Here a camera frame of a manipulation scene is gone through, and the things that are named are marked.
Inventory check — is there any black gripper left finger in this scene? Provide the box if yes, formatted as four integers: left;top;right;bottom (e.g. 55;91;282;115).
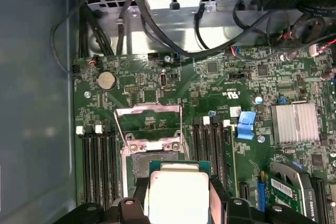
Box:
69;176;150;224

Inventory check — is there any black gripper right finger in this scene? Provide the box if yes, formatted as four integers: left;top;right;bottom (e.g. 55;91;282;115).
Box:
209;176;316;224

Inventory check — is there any silver CPU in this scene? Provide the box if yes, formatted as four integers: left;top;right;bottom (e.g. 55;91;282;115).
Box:
144;159;222;224

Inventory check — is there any black expansion slot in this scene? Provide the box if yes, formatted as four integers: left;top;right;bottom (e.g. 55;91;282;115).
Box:
238;181;250;200

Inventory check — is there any blue expansion slot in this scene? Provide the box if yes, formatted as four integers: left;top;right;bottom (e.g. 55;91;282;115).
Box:
256;170;266;213

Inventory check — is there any CPU socket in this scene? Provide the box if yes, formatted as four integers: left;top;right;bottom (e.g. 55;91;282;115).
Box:
120;140;190;201

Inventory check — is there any black graphics card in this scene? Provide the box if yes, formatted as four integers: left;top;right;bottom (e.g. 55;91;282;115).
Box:
269;161;336;224

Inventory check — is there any blue plastic clip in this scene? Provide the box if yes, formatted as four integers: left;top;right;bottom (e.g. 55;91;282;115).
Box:
236;111;257;140

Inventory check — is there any silver chipset heatsink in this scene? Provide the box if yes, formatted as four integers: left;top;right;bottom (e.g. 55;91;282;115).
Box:
270;102;320;145

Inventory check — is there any green motherboard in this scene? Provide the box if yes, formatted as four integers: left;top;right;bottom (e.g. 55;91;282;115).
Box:
72;47;336;224

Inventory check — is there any silver coin cell battery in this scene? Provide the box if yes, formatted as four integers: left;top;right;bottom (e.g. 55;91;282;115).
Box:
97;71;117;91

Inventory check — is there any silver internal USB port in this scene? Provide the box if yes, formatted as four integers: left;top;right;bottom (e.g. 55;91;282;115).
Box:
159;71;168;90

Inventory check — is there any black PC case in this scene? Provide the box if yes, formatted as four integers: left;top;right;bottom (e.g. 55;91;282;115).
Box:
0;0;266;224

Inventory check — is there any round black speaker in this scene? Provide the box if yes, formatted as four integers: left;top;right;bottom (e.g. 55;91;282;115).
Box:
290;13;326;44

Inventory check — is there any black cable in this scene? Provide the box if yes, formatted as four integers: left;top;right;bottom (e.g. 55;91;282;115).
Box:
131;0;271;58
117;0;131;56
194;3;211;50

